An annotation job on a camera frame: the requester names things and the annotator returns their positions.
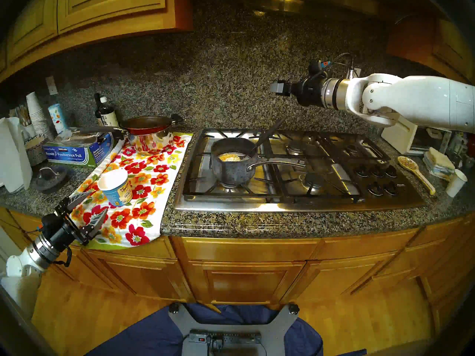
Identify stainless gas stovetop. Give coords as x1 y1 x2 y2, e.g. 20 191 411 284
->
174 127 427 214

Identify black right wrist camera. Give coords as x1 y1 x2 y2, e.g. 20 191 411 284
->
308 60 331 79

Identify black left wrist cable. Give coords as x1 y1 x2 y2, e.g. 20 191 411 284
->
52 248 73 268

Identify blue oatmeal paper cup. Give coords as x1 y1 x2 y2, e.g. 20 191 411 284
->
98 169 133 207

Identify patterned round basket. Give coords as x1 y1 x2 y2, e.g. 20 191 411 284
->
24 135 47 167

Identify wooden wall cabinet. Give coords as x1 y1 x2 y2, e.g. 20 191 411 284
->
0 0 193 81
386 18 475 85

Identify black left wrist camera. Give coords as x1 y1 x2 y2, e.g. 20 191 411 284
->
42 214 62 231

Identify plain white paper cup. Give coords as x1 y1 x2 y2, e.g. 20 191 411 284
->
445 169 468 198

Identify white toaster oven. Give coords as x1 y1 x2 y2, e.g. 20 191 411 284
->
381 116 452 156

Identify wooden base cabinets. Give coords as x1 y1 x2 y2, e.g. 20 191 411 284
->
0 211 475 326

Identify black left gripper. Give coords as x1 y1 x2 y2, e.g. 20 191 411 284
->
43 190 109 249

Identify dark bottle white cap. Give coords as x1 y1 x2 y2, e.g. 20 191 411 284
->
97 96 119 128

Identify thin right wrist cable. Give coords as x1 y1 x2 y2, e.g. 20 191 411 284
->
321 52 355 79

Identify floral kitchen towel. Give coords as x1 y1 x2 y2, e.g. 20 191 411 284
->
69 132 193 250

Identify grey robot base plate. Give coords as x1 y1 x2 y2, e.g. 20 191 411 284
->
169 303 300 356

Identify black cooking spoon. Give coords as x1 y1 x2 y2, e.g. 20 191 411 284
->
256 117 285 152

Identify steel pan red inside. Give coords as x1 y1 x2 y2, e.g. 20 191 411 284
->
76 114 184 155

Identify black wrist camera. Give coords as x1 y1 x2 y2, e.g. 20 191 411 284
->
42 214 62 231
308 60 331 79

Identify grey power strip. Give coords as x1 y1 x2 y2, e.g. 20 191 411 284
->
189 331 262 346

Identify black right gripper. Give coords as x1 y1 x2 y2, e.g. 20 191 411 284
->
270 75 327 107

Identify black round lid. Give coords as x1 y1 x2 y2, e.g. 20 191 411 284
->
35 166 69 194

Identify white decorated ceramic jar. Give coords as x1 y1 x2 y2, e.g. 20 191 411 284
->
451 131 469 154

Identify leaf print paper cup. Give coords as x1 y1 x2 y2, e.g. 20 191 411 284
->
47 103 68 133

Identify white paper towel roll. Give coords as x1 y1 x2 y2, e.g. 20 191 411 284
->
0 117 33 194

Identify bundle of wooden utensils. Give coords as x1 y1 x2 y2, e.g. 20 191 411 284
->
15 104 32 126

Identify folded dish cloth stack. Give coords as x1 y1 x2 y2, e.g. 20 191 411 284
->
423 147 456 181

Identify dark speckled saucepan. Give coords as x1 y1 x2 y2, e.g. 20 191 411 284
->
210 137 307 187

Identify blue foil sheet box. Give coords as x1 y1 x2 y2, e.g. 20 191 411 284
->
43 131 115 168

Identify patterned ceramic spoon rest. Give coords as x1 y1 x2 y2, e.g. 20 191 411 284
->
397 156 436 196

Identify dark blue cloth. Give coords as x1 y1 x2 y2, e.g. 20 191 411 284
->
85 303 368 356

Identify stack of white cups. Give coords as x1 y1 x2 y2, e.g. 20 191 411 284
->
25 91 52 137

